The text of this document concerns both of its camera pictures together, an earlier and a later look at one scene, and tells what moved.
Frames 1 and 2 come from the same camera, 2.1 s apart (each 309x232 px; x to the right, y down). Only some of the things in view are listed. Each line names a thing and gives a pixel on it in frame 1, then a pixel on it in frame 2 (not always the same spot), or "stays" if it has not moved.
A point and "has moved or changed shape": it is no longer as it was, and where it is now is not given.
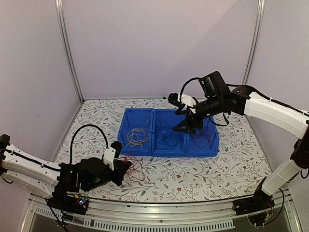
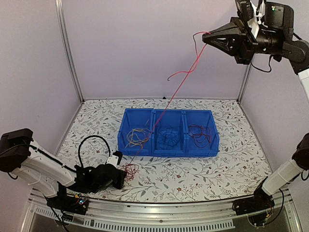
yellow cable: x=137 y=136 stays
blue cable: x=167 y=140 stays
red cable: x=203 y=139 stays
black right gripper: x=187 y=124 -> x=232 y=46
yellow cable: x=137 y=136 stays
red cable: x=134 y=168 has moved or changed shape
